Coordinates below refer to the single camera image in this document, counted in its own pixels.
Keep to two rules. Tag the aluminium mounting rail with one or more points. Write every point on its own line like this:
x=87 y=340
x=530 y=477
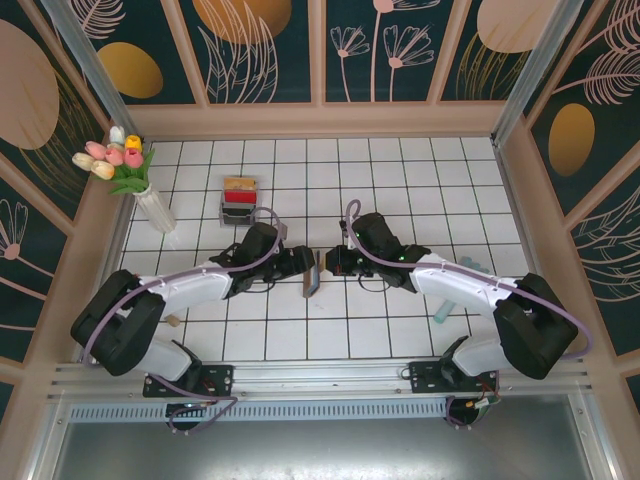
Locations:
x=320 y=375

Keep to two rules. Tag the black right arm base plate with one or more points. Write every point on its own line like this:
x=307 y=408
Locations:
x=425 y=377

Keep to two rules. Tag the white ribbed vase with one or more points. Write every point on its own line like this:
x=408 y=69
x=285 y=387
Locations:
x=157 y=212

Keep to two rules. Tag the beige wooden peg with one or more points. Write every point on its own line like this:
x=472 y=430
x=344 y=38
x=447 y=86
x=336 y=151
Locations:
x=172 y=320

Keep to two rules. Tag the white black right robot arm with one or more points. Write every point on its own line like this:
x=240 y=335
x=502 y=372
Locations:
x=450 y=280

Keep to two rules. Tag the clear acrylic card stand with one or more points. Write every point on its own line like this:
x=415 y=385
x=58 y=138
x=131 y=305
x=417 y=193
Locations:
x=230 y=219

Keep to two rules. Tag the black card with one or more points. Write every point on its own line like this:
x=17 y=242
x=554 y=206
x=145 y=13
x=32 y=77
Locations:
x=239 y=209

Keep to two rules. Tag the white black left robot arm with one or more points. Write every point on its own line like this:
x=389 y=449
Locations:
x=190 y=285

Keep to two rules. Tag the tulip bouquet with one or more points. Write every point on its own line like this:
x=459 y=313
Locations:
x=120 y=157

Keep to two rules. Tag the gold card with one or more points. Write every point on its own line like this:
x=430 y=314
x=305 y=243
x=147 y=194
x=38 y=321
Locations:
x=240 y=182

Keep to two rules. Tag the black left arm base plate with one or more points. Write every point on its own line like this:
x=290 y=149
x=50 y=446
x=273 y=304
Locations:
x=220 y=377

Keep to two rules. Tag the aluminium frame post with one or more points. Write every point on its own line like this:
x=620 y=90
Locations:
x=86 y=55
x=537 y=60

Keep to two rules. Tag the brown leather card holder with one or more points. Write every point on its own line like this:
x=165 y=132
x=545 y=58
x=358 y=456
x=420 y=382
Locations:
x=312 y=282

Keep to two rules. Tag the light teal tube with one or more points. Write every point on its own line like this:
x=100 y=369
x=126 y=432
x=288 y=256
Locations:
x=443 y=312

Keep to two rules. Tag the grey metal sheet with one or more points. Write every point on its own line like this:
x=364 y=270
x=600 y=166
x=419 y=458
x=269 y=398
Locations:
x=320 y=455

